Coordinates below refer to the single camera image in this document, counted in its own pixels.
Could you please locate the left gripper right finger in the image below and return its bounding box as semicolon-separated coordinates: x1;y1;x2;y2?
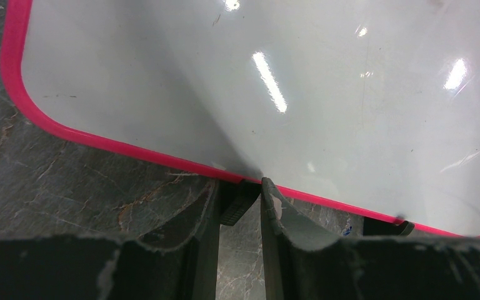
261;177;480;299

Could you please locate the pink framed whiteboard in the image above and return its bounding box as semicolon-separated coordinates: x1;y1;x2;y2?
0;1;480;236

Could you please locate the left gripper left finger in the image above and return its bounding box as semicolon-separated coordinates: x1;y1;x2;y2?
0;182;221;299

